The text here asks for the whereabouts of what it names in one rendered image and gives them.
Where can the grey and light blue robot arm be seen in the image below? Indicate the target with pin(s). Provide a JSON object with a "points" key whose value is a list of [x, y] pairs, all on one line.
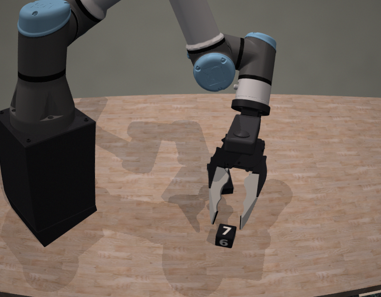
{"points": [[42, 102]]}

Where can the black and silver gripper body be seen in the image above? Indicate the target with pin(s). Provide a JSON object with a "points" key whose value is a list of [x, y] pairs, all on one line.
{"points": [[242, 161]]}

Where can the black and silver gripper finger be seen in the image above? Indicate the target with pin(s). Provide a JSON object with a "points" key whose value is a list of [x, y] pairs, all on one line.
{"points": [[253, 185], [218, 177]]}

